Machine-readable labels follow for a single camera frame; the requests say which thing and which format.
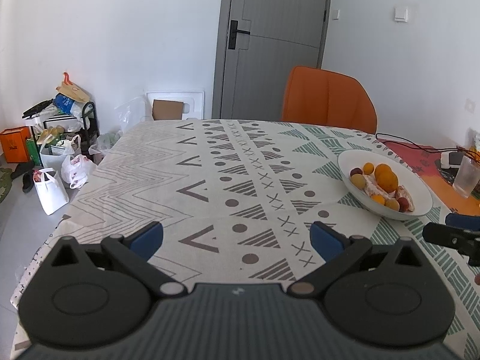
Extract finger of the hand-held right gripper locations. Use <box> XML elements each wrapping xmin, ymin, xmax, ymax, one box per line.
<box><xmin>445</xmin><ymin>213</ymin><xmax>480</xmax><ymax>230</ymax></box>
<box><xmin>422</xmin><ymin>222</ymin><xmax>480</xmax><ymax>250</ymax></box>

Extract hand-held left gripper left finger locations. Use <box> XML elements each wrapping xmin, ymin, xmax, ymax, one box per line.
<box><xmin>47</xmin><ymin>221</ymin><xmax>187</xmax><ymax>298</ymax></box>

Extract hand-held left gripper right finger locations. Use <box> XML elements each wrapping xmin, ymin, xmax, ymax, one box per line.
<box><xmin>288</xmin><ymin>221</ymin><xmax>428</xmax><ymax>298</ymax></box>

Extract white fruit bowl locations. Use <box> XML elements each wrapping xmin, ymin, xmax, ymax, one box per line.
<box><xmin>337</xmin><ymin>149</ymin><xmax>434</xmax><ymax>221</ymax></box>

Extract fruits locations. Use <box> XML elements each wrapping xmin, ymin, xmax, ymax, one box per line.
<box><xmin>374</xmin><ymin>163</ymin><xmax>399</xmax><ymax>193</ymax></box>

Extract clear glass cup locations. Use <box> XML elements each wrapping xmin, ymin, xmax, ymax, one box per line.
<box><xmin>452</xmin><ymin>154</ymin><xmax>480</xmax><ymax>199</ymax></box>

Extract pale pink fruit piece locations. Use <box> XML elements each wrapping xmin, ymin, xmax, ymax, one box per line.
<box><xmin>364</xmin><ymin>174</ymin><xmax>394</xmax><ymax>198</ymax></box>
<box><xmin>395</xmin><ymin>185</ymin><xmax>416</xmax><ymax>212</ymax></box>

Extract white charger block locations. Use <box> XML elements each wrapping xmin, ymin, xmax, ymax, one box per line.
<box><xmin>440</xmin><ymin>151</ymin><xmax>466</xmax><ymax>170</ymax></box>

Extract patterned white tablecloth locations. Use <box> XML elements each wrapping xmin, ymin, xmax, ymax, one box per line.
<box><xmin>9</xmin><ymin>119</ymin><xmax>480</xmax><ymax>360</ymax></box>

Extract red orange table mat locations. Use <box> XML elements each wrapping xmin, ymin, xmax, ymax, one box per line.
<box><xmin>377</xmin><ymin>138</ymin><xmax>480</xmax><ymax>211</ymax></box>

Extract white red print plastic bag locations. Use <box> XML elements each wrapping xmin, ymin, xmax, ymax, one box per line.
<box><xmin>61</xmin><ymin>154</ymin><xmax>97</xmax><ymax>190</ymax></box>

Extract crumpled clear plastic bag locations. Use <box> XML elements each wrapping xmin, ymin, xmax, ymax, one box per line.
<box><xmin>88</xmin><ymin>131</ymin><xmax>123</xmax><ymax>163</ymax></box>

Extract white paper bag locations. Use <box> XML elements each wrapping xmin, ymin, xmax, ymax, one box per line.
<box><xmin>33</xmin><ymin>168</ymin><xmax>70</xmax><ymax>217</ymax></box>

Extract cardboard box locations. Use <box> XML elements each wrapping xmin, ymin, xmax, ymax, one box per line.
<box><xmin>152</xmin><ymin>99</ymin><xmax>185</xmax><ymax>121</ymax></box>

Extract black metal rack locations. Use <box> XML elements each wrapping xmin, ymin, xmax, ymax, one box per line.
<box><xmin>30</xmin><ymin>101</ymin><xmax>101</xmax><ymax>158</ymax></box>

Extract black slippers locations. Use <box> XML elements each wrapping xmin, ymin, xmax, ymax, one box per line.
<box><xmin>10</xmin><ymin>161</ymin><xmax>37</xmax><ymax>194</ymax></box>

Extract orange chair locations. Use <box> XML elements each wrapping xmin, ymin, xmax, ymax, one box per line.
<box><xmin>281</xmin><ymin>65</ymin><xmax>378</xmax><ymax>135</ymax></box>

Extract white foam board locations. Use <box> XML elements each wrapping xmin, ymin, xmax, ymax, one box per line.
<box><xmin>144</xmin><ymin>89</ymin><xmax>206</xmax><ymax>121</ymax></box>

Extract white storage box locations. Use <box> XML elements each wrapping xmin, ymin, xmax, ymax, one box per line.
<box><xmin>42</xmin><ymin>114</ymin><xmax>82</xmax><ymax>132</ymax></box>

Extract green floor mat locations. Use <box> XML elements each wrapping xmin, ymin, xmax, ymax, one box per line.
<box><xmin>0</xmin><ymin>167</ymin><xmax>14</xmax><ymax>205</ymax></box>

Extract blue plastic bag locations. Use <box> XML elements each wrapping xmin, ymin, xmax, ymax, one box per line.
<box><xmin>52</xmin><ymin>94</ymin><xmax>76</xmax><ymax>115</ymax></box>

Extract orange box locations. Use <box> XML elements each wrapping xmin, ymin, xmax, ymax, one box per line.
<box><xmin>0</xmin><ymin>127</ymin><xmax>32</xmax><ymax>164</ymax></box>

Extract flat black item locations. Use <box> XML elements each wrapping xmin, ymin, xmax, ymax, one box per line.
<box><xmin>22</xmin><ymin>99</ymin><xmax>55</xmax><ymax>120</ymax></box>

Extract grey door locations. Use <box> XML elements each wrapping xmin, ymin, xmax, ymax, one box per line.
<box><xmin>212</xmin><ymin>0</ymin><xmax>334</xmax><ymax>121</ymax></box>

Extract black cable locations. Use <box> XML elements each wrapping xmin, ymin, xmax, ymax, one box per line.
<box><xmin>375</xmin><ymin>132</ymin><xmax>452</xmax><ymax>155</ymax></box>

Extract tan bag with orange handle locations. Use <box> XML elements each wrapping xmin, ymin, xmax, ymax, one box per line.
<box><xmin>56</xmin><ymin>71</ymin><xmax>91</xmax><ymax>104</ymax></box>

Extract black door handle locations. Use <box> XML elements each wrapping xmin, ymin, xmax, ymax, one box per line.
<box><xmin>228</xmin><ymin>20</ymin><xmax>251</xmax><ymax>50</ymax></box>

